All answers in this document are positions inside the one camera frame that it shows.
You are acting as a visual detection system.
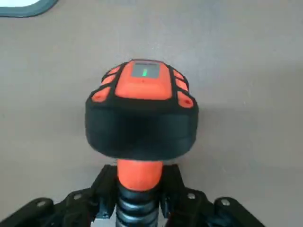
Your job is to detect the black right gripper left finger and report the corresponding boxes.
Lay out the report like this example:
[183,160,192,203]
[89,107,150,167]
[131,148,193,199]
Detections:
[0,164,119,227]

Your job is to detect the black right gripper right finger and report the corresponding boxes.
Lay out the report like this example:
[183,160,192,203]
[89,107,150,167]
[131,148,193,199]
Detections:
[160,164,264,227]

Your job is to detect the orange black barcode scanner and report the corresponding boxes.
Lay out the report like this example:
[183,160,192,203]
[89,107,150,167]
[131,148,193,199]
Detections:
[84,59,200,227]

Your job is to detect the white flat scale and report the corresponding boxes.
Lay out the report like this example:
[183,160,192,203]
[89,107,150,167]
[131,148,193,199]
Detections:
[0,0,59,18]

